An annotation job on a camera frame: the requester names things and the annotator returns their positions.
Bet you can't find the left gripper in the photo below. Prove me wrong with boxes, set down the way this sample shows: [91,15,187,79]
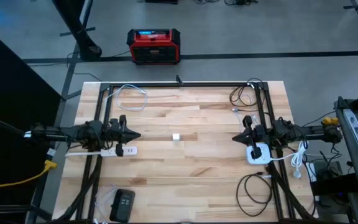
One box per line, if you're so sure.
[106,114,142,157]

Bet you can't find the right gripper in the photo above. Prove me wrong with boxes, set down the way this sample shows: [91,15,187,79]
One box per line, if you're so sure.
[232,115,269,159]

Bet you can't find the white square power hub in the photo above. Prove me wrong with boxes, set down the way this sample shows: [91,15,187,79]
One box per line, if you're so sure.
[246,142,272,166]

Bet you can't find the white braided USB cable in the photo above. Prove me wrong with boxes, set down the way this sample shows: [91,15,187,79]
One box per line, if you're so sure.
[114,83,149,112]

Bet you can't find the black USB cable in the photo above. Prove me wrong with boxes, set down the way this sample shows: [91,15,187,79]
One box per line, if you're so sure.
[236,172,273,218]
[229,77,266,113]

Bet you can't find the black power bank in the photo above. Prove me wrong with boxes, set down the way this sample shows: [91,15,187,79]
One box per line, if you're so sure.
[109,189,136,223]

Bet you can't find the white floor power strip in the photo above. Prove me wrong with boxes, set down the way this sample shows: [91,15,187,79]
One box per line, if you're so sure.
[305,161,319,184]

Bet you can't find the yellow plug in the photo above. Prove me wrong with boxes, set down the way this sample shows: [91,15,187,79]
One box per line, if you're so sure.
[321,116,340,127]

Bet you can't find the red portable power station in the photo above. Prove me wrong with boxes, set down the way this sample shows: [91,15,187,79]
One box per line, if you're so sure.
[126,27,181,65]

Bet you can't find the grey power strip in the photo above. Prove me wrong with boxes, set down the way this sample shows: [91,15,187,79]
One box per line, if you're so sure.
[342,108,358,156]

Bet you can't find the large black panel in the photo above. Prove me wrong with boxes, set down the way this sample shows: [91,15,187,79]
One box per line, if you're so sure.
[0,21,67,224]

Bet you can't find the black box on floor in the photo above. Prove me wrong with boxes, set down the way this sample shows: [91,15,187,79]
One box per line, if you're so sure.
[144,0,179,5]

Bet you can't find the white power strip cord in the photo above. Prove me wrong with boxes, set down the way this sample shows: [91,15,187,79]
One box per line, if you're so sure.
[64,150,103,157]

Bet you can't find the white coiled power cord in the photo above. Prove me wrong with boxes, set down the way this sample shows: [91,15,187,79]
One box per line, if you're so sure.
[270,140,308,180]

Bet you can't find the black cable bundle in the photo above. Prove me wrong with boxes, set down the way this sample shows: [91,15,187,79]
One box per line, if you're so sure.
[53,154,103,223]
[267,161,319,222]

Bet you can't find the yellow extension cord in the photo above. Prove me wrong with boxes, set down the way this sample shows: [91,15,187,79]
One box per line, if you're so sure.
[0,159,58,189]

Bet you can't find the black aluminium table frame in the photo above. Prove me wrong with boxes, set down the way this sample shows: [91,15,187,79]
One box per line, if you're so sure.
[73,80,296,223]

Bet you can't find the black floor cables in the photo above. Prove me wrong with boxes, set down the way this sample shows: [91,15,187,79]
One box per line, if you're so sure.
[193,0,259,6]

